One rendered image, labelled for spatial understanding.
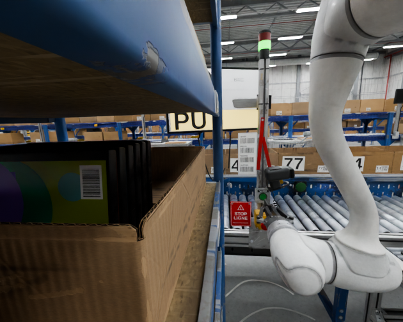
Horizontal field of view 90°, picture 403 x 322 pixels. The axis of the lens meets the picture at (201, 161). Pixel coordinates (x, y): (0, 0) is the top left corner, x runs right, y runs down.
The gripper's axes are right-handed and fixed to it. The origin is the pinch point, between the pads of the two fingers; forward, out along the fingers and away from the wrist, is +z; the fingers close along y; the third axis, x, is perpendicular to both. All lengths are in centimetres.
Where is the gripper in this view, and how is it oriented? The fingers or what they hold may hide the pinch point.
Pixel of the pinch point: (267, 205)
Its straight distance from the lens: 90.1
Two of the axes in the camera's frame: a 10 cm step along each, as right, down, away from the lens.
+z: 1.1, -2.0, 9.7
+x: 0.4, 9.8, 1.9
